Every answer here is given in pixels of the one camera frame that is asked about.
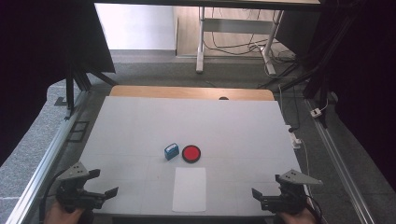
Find round red ink pad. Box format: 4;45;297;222
181;144;202;164

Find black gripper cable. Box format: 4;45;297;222
38;169;68;224
306;195;323;224

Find aluminium rail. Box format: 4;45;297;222
6;90;92;224
304;99;376;224

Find black metal stand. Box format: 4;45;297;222
54;55;120;121
258;0;362;129

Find person's right hand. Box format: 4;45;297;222
275;203;318;224

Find white paper sheet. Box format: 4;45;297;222
172;167;207;214

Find white metal desk frame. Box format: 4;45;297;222
195;6;285;77

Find person's left hand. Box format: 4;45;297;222
43;201;86;224

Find black curtain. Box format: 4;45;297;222
311;0;396;190
0;0;117;167

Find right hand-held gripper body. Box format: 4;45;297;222
261;168;324;215

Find blue stamp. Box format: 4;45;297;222
163;142;180;161

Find black floor cable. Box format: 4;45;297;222
204;7;298;59

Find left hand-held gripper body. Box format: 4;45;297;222
55;161;106;215

